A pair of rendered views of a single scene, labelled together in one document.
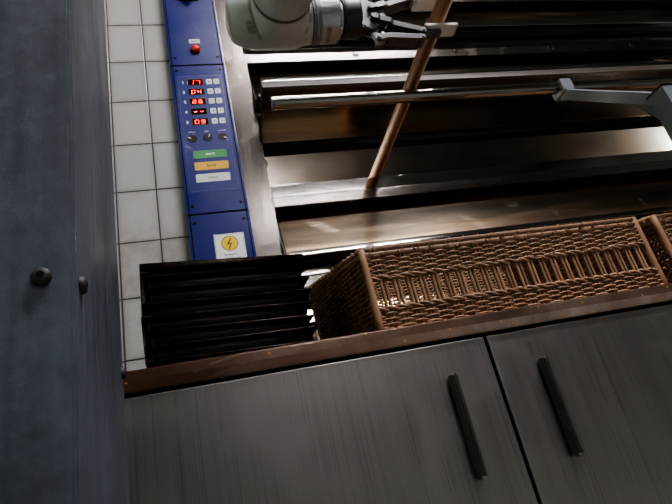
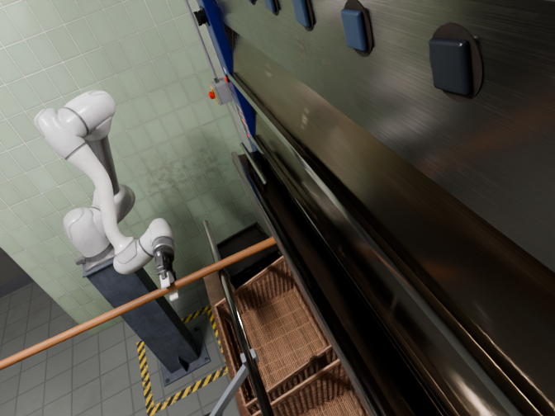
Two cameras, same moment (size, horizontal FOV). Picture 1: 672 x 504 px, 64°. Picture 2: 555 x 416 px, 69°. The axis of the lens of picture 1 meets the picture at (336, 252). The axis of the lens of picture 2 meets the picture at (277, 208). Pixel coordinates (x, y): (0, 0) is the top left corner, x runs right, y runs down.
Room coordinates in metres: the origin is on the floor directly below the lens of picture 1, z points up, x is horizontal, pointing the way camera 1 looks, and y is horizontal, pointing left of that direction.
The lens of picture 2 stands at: (1.43, -1.30, 2.20)
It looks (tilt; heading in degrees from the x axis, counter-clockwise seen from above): 38 degrees down; 98
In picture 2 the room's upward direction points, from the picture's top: 20 degrees counter-clockwise
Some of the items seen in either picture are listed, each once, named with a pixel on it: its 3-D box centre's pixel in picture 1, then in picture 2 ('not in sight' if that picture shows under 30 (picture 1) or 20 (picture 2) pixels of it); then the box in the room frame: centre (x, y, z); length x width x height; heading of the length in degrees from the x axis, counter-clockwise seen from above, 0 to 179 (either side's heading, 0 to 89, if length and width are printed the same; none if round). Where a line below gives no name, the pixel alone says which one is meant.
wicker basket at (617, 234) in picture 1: (458, 288); (277, 327); (1.10, -0.24, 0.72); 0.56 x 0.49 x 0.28; 106
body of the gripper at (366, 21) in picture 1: (361, 18); (165, 260); (0.78, -0.15, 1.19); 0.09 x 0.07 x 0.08; 105
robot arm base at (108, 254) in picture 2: not in sight; (96, 252); (0.26, 0.24, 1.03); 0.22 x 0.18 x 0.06; 19
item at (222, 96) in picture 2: not in sight; (220, 92); (1.08, 0.71, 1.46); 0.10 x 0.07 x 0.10; 105
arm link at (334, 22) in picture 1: (324, 19); (163, 248); (0.76, -0.08, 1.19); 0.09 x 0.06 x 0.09; 15
